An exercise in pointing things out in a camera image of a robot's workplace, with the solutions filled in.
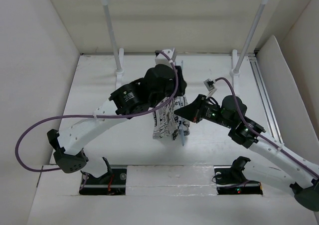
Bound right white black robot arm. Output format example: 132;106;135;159
174;94;319;212

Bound black white newspaper print trousers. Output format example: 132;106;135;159
153;95;190;140

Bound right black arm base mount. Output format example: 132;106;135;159
211;156;263;196

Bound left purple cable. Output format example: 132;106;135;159
14;59;179;172

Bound clear blue plastic hanger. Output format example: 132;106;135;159
179;60;185;147

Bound aluminium rail right side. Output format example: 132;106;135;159
248;53;284;144

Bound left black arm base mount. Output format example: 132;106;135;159
79;157;128;196

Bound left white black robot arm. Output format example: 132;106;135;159
47;64;189;184

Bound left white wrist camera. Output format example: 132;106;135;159
155;47;176;67

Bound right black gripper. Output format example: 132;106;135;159
173;93;234;128

